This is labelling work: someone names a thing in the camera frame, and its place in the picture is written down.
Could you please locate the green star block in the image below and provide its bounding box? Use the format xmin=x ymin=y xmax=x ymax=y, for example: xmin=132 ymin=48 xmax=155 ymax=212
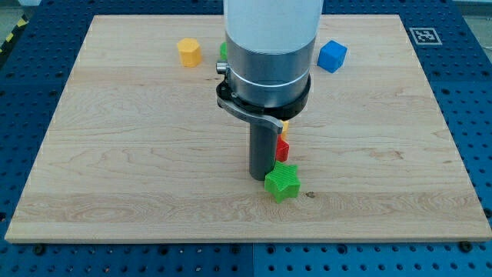
xmin=264 ymin=161 xmax=301 ymax=203

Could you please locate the black yellow hazard tape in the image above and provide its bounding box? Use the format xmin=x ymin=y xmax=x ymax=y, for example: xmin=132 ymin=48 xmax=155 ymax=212
xmin=1 ymin=14 xmax=29 ymax=56

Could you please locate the green block behind arm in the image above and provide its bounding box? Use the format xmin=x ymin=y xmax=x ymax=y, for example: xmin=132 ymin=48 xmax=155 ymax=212
xmin=219 ymin=42 xmax=228 ymax=60

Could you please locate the yellow star block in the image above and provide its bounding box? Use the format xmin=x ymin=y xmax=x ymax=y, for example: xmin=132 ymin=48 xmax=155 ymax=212
xmin=281 ymin=121 xmax=289 ymax=141

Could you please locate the blue cube block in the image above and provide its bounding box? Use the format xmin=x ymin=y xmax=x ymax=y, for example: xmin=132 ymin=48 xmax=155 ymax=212
xmin=317 ymin=40 xmax=347 ymax=73

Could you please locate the red star block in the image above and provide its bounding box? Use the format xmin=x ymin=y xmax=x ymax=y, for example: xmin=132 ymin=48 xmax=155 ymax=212
xmin=275 ymin=135 xmax=290 ymax=162

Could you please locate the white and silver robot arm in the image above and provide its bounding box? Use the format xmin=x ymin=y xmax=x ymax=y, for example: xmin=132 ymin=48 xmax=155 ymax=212
xmin=216 ymin=0 xmax=324 ymax=180

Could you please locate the orange hexagon block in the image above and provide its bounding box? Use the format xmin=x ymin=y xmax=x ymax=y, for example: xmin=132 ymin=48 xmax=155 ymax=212
xmin=177 ymin=38 xmax=202 ymax=67

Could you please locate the white fiducial marker tag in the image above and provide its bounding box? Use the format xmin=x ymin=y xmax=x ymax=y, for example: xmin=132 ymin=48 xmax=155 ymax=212
xmin=410 ymin=27 xmax=442 ymax=45

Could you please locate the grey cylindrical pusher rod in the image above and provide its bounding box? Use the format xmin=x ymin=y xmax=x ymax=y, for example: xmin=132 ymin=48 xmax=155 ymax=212
xmin=249 ymin=124 xmax=278 ymax=181

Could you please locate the black flange with metal bracket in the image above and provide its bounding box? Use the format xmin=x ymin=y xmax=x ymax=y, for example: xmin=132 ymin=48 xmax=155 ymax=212
xmin=216 ymin=71 xmax=311 ymax=134

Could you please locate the wooden board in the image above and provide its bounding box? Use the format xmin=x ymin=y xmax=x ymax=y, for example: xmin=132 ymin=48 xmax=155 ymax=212
xmin=5 ymin=15 xmax=491 ymax=244

